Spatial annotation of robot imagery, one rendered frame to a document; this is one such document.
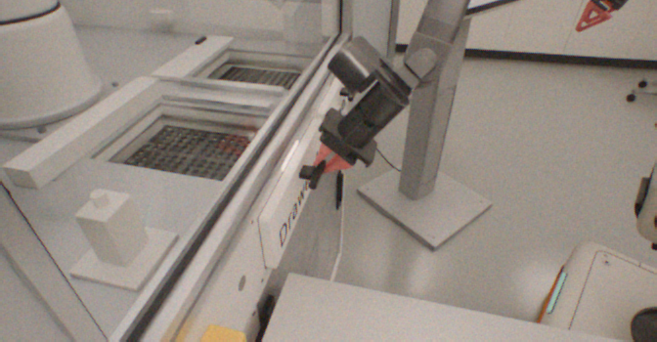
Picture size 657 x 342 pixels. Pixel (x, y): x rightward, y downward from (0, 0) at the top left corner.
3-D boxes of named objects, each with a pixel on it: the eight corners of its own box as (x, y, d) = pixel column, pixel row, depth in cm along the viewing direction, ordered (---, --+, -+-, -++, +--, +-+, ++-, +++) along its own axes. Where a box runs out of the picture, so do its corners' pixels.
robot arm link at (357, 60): (443, 60, 51) (436, 71, 59) (384, -1, 52) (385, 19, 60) (376, 121, 53) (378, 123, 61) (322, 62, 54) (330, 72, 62)
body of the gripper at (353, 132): (325, 112, 65) (351, 82, 60) (371, 149, 67) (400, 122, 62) (315, 132, 60) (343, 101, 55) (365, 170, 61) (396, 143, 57)
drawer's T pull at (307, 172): (327, 164, 68) (327, 158, 67) (315, 192, 62) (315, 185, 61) (307, 161, 68) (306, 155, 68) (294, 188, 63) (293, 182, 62)
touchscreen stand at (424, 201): (491, 207, 189) (569, -13, 128) (433, 251, 166) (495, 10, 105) (414, 160, 220) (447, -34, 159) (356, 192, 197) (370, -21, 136)
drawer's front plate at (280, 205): (322, 162, 82) (322, 117, 75) (276, 271, 59) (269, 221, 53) (314, 161, 82) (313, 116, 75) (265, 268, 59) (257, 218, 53)
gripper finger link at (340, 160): (304, 145, 70) (334, 111, 64) (335, 168, 71) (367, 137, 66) (293, 166, 64) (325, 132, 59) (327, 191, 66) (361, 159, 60)
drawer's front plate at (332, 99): (351, 97, 106) (352, 59, 99) (325, 155, 84) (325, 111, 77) (344, 96, 106) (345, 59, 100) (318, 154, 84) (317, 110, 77)
